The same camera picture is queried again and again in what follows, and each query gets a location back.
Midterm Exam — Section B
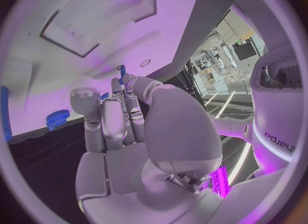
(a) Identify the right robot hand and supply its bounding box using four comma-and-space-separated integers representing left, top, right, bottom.
69, 73, 232, 224

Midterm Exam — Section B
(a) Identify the blue peg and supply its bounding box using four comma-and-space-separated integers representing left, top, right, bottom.
119, 64, 127, 85

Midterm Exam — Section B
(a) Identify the blue gear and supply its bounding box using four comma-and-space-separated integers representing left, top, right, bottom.
45, 109, 71, 132

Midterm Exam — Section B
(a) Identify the white task board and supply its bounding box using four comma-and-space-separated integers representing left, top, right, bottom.
1, 0, 205, 145

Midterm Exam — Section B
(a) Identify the cluttered workshop desk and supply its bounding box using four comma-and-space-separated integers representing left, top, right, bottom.
191, 49, 239, 92

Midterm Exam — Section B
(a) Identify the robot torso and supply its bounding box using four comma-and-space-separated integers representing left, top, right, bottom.
248, 43, 304, 176

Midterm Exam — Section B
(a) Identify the black screen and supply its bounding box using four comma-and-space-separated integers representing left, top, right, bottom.
232, 40, 259, 61

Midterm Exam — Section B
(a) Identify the thin blue cylinder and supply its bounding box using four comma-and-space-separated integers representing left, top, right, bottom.
0, 85, 14, 142

